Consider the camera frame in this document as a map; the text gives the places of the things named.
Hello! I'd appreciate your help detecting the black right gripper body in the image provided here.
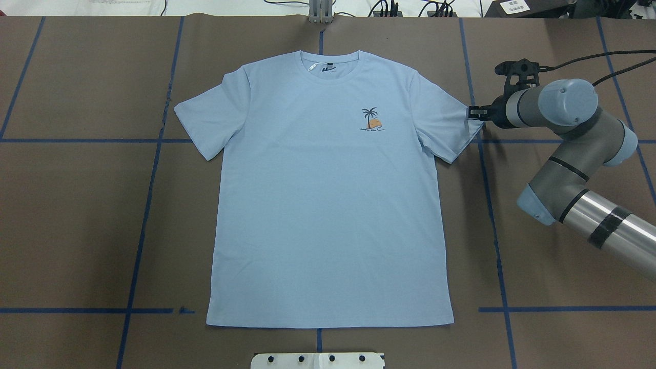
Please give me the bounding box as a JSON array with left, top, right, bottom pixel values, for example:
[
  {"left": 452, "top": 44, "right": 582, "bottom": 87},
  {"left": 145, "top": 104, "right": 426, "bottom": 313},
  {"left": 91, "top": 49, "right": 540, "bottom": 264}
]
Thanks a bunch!
[{"left": 479, "top": 98, "right": 510, "bottom": 129}]

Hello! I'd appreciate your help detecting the light blue t-shirt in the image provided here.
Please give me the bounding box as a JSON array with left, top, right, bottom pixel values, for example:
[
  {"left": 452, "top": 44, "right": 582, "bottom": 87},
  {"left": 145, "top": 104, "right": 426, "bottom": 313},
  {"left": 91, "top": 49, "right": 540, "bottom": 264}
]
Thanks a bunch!
[{"left": 174, "top": 51, "right": 482, "bottom": 329}]

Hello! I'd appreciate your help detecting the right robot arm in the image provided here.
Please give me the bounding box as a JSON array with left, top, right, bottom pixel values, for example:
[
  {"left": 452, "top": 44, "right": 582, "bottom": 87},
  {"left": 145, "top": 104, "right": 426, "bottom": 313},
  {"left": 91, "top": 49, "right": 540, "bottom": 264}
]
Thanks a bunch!
[{"left": 467, "top": 79, "right": 655, "bottom": 280}]

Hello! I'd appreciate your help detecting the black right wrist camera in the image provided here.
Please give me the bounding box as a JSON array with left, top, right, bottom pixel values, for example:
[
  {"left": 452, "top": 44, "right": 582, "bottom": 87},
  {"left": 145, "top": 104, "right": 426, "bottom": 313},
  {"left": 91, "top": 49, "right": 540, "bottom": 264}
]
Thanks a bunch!
[{"left": 494, "top": 58, "right": 551, "bottom": 96}]

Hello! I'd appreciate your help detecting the black right camera cable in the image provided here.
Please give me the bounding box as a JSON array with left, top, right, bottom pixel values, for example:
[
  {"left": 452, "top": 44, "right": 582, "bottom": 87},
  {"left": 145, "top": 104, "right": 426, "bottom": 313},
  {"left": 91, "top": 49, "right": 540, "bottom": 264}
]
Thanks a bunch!
[{"left": 543, "top": 49, "right": 656, "bottom": 87}]

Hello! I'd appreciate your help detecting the aluminium frame post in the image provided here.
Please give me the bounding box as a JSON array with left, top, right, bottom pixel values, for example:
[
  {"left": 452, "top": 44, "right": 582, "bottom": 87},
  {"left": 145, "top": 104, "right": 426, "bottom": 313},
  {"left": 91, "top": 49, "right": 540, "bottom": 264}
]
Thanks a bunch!
[{"left": 307, "top": 0, "right": 334, "bottom": 24}]

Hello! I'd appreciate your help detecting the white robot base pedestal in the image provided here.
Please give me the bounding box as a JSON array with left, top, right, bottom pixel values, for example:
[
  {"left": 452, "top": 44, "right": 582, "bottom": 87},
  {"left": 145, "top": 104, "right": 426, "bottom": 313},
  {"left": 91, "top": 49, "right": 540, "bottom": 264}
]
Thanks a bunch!
[{"left": 250, "top": 352, "right": 386, "bottom": 368}]

